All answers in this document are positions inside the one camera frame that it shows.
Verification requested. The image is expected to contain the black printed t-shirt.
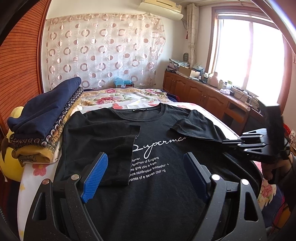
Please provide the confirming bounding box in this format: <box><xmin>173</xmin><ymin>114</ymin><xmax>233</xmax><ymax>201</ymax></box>
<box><xmin>55</xmin><ymin>104</ymin><xmax>262</xmax><ymax>240</ymax></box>

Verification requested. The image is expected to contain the person right hand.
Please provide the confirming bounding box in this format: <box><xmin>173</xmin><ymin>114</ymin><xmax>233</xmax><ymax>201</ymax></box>
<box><xmin>261</xmin><ymin>160</ymin><xmax>292</xmax><ymax>181</ymax></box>

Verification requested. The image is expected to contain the wooden side cabinet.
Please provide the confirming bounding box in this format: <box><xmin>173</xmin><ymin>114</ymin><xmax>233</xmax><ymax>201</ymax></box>
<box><xmin>163</xmin><ymin>71</ymin><xmax>265</xmax><ymax>135</ymax></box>

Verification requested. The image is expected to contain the white floral bed sheet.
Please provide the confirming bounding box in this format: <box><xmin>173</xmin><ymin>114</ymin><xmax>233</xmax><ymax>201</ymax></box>
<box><xmin>17</xmin><ymin>101</ymin><xmax>278</xmax><ymax>240</ymax></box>

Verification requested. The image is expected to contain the yellow plush toy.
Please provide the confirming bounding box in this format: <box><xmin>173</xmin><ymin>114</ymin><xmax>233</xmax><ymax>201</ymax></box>
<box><xmin>0</xmin><ymin>106</ymin><xmax>26</xmax><ymax>182</ymax></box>

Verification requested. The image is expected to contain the patterned yellow folded garment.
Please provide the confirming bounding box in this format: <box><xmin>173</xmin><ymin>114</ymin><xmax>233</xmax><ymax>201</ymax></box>
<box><xmin>1</xmin><ymin>87</ymin><xmax>83</xmax><ymax>165</ymax></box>

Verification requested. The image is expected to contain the white plastic jug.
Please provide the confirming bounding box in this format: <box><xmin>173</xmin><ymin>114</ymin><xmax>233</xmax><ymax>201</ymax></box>
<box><xmin>209</xmin><ymin>72</ymin><xmax>219</xmax><ymax>88</ymax></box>

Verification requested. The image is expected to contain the navy folded garment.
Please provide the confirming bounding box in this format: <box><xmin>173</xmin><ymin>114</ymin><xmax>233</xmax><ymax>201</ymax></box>
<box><xmin>8</xmin><ymin>77</ymin><xmax>83</xmax><ymax>140</ymax></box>

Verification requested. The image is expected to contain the cardboard box on cabinet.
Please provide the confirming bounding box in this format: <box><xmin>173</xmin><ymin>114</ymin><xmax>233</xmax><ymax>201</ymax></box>
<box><xmin>178</xmin><ymin>66</ymin><xmax>200</xmax><ymax>78</ymax></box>

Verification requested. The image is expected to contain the blue tissue pack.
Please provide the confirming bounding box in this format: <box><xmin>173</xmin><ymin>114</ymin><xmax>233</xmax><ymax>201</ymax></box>
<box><xmin>113</xmin><ymin>77</ymin><xmax>134</xmax><ymax>88</ymax></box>

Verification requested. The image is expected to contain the beige window drape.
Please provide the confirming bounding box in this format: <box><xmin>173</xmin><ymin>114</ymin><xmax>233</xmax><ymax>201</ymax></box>
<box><xmin>186</xmin><ymin>3</ymin><xmax>199</xmax><ymax>67</ymax></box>

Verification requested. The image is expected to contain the wooden louvered wardrobe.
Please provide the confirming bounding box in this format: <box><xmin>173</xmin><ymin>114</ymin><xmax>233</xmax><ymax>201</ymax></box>
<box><xmin>1</xmin><ymin>0</ymin><xmax>51</xmax><ymax>134</ymax></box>

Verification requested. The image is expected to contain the circle patterned sheer curtain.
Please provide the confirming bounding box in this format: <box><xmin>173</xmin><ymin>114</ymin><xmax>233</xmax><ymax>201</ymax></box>
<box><xmin>43</xmin><ymin>13</ymin><xmax>166</xmax><ymax>90</ymax></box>

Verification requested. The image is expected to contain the window with wooden frame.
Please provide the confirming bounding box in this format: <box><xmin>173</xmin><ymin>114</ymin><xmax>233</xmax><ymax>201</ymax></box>
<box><xmin>206</xmin><ymin>6</ymin><xmax>292</xmax><ymax>110</ymax></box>

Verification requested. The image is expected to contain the wall air conditioner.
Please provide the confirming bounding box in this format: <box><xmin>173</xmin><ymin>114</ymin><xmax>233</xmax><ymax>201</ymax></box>
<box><xmin>138</xmin><ymin>0</ymin><xmax>184</xmax><ymax>21</ymax></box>

